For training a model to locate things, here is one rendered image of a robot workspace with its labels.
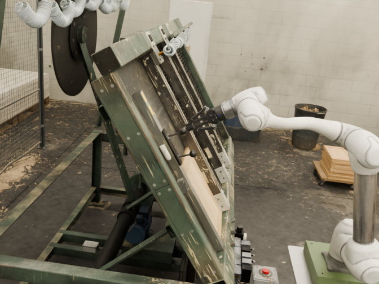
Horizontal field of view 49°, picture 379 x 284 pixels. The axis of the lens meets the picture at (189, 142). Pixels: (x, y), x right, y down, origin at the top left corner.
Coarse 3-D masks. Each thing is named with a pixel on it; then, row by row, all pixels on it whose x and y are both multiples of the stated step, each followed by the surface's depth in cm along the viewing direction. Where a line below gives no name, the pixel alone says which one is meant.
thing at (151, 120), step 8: (136, 96) 201; (144, 104) 202; (144, 112) 203; (152, 120) 204; (152, 128) 205; (160, 128) 207; (160, 136) 206; (160, 144) 208; (176, 160) 210; (176, 168) 211; (184, 176) 212; (192, 192) 215; (192, 200) 216; (200, 208) 217; (200, 216) 219; (208, 216) 223; (208, 224) 220; (208, 232) 222; (216, 232) 224; (216, 240) 223; (216, 248) 224
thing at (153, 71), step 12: (156, 48) 239; (144, 60) 237; (156, 60) 237; (156, 72) 239; (156, 84) 241; (168, 96) 243; (168, 108) 245; (180, 120) 247; (192, 132) 254; (192, 144) 251; (204, 156) 258; (204, 168) 256; (216, 180) 262; (216, 192) 260; (228, 204) 266
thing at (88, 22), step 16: (80, 16) 266; (96, 16) 301; (64, 32) 246; (80, 32) 263; (96, 32) 306; (64, 48) 249; (64, 64) 252; (80, 64) 280; (64, 80) 256; (80, 80) 284
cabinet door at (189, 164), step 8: (184, 152) 244; (184, 160) 233; (192, 160) 249; (184, 168) 226; (192, 168) 242; (192, 176) 235; (200, 176) 251; (192, 184) 229; (200, 184) 244; (200, 192) 237; (208, 192) 254; (200, 200) 230; (208, 200) 246; (208, 208) 239; (216, 208) 256; (216, 216) 248; (216, 224) 240
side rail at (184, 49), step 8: (184, 48) 376; (184, 56) 378; (192, 64) 380; (192, 72) 382; (200, 80) 384; (200, 88) 387; (208, 96) 388; (208, 104) 391; (224, 128) 397; (224, 136) 400
